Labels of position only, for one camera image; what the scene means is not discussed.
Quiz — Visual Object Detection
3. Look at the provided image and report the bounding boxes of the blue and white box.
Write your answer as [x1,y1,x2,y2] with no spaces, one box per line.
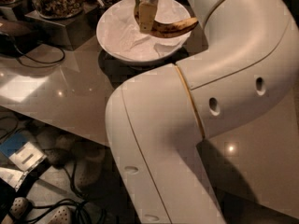
[0,133,46,172]

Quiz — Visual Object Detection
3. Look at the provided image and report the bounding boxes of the dark brown device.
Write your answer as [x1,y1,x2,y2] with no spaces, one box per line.
[0,20,41,57]

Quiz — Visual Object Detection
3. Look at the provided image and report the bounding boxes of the beige clog shoe pair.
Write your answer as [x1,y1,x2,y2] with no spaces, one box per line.
[0,196,74,224]

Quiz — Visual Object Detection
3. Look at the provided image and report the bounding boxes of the white paper liner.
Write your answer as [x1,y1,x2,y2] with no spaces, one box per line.
[104,0,188,61]

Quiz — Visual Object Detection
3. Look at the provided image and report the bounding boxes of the spotted yellow banana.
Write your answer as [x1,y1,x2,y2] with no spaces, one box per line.
[134,0,199,38]

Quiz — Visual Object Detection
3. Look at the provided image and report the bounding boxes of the grey clog shoe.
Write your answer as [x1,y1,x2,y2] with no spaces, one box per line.
[75,148,106,190]

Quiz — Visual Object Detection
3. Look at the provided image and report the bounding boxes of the black floor cables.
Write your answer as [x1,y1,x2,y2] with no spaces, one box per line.
[27,159,108,224]

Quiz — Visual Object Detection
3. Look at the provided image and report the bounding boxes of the metal stand block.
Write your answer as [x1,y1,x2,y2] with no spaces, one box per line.
[0,0,34,21]
[25,3,101,50]

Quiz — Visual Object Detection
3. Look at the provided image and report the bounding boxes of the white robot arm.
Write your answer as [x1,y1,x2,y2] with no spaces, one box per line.
[106,0,298,224]

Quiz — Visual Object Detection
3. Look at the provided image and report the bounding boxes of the white ceramic bowl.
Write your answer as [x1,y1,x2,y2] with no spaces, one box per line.
[95,0,192,67]

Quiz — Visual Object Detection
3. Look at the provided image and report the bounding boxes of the black cable on table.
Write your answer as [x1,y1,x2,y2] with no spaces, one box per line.
[12,42,66,65]

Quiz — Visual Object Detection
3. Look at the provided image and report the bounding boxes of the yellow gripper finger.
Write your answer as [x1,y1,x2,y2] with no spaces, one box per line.
[139,1,158,34]

